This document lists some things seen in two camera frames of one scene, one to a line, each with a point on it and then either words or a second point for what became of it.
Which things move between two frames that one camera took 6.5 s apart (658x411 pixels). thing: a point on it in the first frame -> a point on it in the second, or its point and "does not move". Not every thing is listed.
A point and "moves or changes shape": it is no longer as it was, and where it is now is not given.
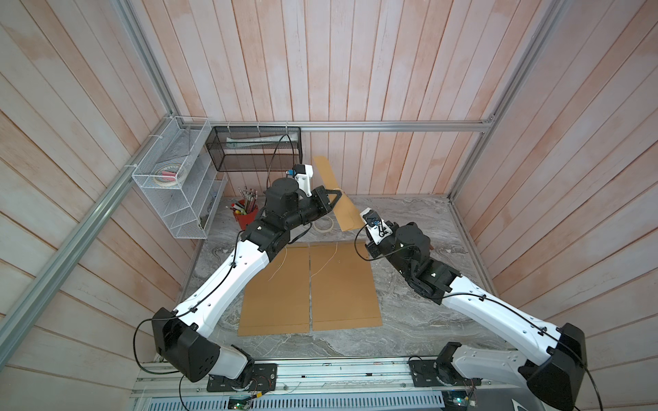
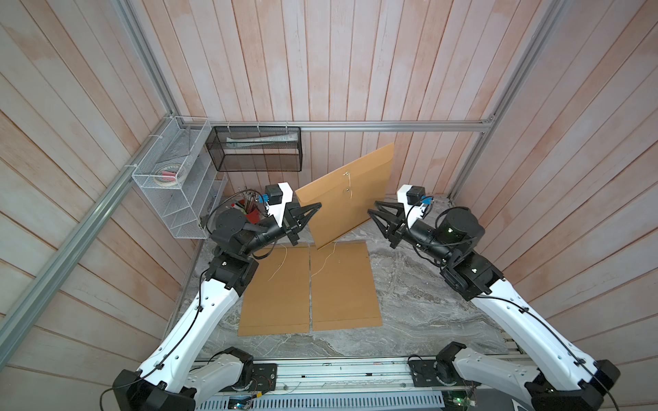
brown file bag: [343, 209] moves or changes shape
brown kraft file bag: [277, 299] does not move
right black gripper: [373, 249] -> [399, 229]
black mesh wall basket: [255, 148] does not move
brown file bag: [343, 289] does not move
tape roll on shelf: [166, 175] does not move
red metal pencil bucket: [247, 218] does not move
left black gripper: [319, 194] -> [292, 224]
